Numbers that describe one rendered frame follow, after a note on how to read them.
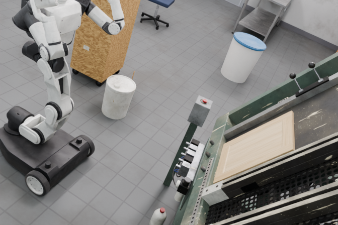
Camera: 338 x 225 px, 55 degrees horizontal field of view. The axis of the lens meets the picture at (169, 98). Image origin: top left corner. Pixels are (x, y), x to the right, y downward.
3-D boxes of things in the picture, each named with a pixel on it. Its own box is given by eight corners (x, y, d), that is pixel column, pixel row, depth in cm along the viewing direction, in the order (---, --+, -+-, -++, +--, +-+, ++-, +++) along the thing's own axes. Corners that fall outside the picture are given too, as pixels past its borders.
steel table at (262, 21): (278, 26, 799) (300, -14, 744) (263, 48, 638) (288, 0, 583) (251, 13, 815) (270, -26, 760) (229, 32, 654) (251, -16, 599)
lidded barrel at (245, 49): (252, 78, 516) (270, 44, 482) (242, 88, 476) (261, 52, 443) (225, 63, 530) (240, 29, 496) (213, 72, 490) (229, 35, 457)
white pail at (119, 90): (111, 98, 362) (120, 62, 337) (134, 111, 356) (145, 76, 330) (93, 110, 337) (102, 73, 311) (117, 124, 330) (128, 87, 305)
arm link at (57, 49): (43, 23, 159) (53, 61, 166) (62, 19, 166) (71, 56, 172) (34, 23, 167) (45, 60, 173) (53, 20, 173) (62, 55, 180)
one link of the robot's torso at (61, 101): (45, 119, 232) (31, 57, 212) (62, 109, 247) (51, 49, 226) (61, 124, 226) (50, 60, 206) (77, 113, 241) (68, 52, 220)
